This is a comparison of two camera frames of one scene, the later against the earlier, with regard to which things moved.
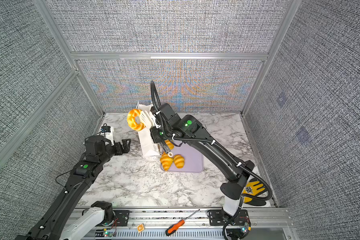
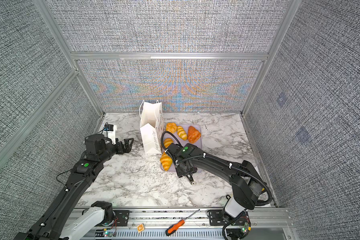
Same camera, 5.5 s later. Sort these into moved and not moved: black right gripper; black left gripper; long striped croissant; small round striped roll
Moved: black right gripper
Not moved: small round striped roll; black left gripper; long striped croissant
